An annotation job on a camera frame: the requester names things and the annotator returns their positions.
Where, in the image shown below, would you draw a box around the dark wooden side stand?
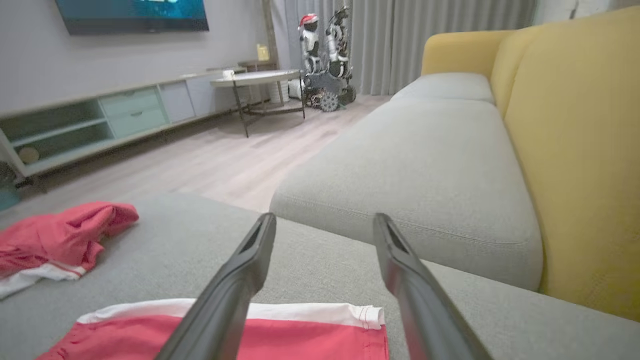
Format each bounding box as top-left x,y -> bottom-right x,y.
238,60 -> 279,101

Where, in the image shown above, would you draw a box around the wall mounted television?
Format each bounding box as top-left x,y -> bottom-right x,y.
55,0 -> 210,36

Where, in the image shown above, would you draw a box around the white black humanoid robot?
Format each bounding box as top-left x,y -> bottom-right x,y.
298,13 -> 323,76

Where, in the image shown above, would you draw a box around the yellow sofa backrest cushion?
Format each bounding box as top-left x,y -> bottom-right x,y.
502,5 -> 640,322
490,25 -> 538,118

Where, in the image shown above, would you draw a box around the white ribbed cylinder bin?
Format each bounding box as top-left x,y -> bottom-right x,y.
267,80 -> 291,104

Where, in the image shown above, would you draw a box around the red mesh basketball shorts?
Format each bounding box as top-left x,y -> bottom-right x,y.
37,298 -> 391,360

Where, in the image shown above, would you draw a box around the large grey fabric ottoman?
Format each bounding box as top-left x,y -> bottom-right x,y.
0,192 -> 640,360

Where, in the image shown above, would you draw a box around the round beige cabinet ornament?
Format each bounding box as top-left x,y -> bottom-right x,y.
17,146 -> 41,166

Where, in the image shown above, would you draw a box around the grey pleated curtain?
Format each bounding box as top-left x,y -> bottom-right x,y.
285,0 -> 538,97

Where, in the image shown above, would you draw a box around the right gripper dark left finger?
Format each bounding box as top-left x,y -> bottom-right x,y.
155,212 -> 277,360

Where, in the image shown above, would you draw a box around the tall wooden frame post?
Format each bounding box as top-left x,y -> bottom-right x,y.
262,0 -> 281,63

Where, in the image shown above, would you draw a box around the teal round pot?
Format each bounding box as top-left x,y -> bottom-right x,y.
0,162 -> 22,212

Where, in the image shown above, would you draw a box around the grey black upright robot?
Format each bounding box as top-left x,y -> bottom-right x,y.
325,6 -> 352,80

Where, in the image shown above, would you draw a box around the round side table metal legs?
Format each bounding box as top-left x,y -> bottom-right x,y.
210,69 -> 307,138

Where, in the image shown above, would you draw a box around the yellow sofa armrest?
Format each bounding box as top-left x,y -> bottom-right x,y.
421,30 -> 516,78

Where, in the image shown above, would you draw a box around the grey sofa seat cushion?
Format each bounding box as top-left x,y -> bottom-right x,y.
390,72 -> 496,106
270,97 -> 544,292

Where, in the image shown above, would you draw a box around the red Bulls basketball jersey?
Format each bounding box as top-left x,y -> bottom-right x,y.
0,201 -> 140,301

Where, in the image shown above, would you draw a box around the long low TV cabinet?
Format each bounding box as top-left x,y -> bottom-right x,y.
0,67 -> 246,182

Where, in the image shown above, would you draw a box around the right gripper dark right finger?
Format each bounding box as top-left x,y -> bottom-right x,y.
372,212 -> 493,360

